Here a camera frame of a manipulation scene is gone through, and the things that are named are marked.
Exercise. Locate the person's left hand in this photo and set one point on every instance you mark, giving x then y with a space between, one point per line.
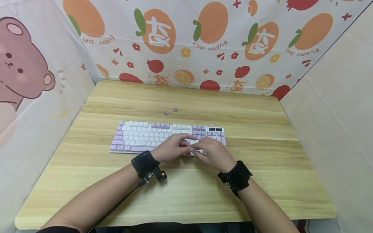
170 149

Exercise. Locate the person's right hand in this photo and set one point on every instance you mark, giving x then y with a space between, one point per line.
214 155

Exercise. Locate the person's left thumb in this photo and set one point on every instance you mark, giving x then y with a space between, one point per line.
186 149

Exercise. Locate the person's left index finger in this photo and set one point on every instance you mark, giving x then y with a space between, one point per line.
186 136

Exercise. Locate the person's right fingers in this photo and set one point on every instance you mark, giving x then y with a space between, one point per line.
197 147

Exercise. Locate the white keycap puller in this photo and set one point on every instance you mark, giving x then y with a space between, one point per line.
200 150

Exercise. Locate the person's left forearm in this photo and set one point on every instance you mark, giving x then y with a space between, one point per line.
96 200

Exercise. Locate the person's right forearm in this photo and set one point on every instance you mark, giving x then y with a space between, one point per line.
265 210

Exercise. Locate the black wrist band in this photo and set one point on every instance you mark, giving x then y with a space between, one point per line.
236 178
147 166

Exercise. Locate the white and purple keyboard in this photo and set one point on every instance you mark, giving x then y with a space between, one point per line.
140 137

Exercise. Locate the person's body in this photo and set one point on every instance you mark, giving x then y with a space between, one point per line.
163 227

